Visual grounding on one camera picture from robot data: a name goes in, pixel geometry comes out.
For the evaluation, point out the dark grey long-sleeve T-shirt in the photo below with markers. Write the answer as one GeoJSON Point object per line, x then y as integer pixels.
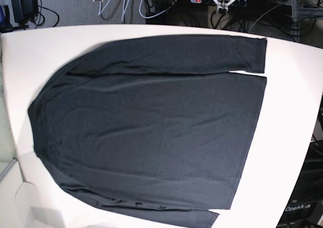
{"type": "Point", "coordinates": [157, 128]}

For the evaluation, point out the black OpenArm case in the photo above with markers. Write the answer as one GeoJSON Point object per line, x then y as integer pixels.
{"type": "Point", "coordinates": [304, 208]}

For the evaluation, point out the black equipment on floor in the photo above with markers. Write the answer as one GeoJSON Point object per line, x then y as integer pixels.
{"type": "Point", "coordinates": [25, 11]}

